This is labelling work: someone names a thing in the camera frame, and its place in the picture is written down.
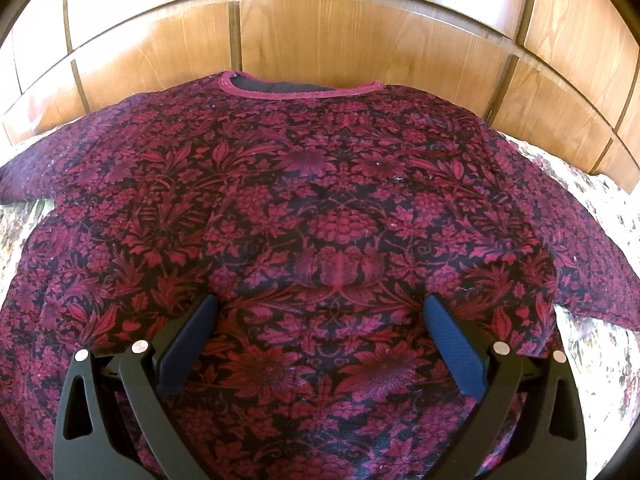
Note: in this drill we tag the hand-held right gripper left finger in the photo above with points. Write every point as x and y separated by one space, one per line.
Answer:
187 347

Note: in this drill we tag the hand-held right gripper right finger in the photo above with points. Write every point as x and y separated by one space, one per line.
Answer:
457 347

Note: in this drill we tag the maroon floral knit shirt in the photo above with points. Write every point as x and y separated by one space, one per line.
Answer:
320 210

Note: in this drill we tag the floral bed sheet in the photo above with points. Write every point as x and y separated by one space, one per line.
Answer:
602 385

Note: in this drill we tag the wooden panelled headboard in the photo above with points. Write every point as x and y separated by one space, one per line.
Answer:
350 35

